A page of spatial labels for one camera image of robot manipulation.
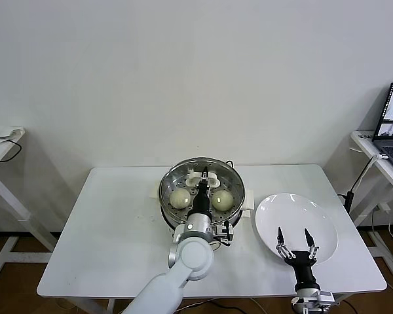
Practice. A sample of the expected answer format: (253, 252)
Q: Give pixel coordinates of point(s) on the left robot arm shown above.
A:
(190, 258)

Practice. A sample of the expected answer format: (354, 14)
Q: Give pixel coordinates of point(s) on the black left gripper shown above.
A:
(201, 199)

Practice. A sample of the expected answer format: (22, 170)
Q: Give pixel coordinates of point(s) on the white side table with laptop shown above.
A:
(380, 167)

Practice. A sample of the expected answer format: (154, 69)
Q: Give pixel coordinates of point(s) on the white power adapter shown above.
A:
(384, 207)

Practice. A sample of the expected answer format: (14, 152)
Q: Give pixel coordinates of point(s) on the white round plate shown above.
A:
(298, 212)

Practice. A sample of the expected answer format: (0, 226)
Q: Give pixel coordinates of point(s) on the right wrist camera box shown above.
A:
(327, 298)

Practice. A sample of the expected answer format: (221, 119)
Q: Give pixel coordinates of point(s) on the stainless steel steamer basket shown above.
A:
(235, 209)

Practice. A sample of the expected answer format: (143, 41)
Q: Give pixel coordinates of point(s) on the round glass pot lid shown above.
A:
(229, 183)

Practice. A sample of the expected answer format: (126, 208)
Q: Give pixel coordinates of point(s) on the white folded cloth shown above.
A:
(6, 132)

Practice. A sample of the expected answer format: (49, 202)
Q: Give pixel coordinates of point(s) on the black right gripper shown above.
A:
(303, 269)

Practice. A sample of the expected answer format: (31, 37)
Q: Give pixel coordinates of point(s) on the white steamed baozi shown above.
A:
(222, 200)
(179, 199)

